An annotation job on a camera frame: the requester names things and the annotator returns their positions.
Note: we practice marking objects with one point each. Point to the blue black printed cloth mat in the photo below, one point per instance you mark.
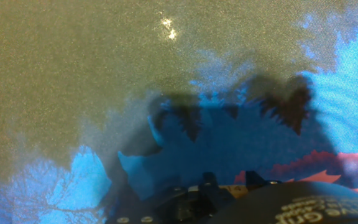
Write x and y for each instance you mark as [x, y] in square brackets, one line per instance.
[73, 77]

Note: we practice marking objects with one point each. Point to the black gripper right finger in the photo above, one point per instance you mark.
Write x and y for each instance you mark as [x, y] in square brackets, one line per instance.
[253, 180]

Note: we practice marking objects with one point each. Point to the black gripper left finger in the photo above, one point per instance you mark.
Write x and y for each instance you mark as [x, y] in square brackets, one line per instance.
[182, 205]

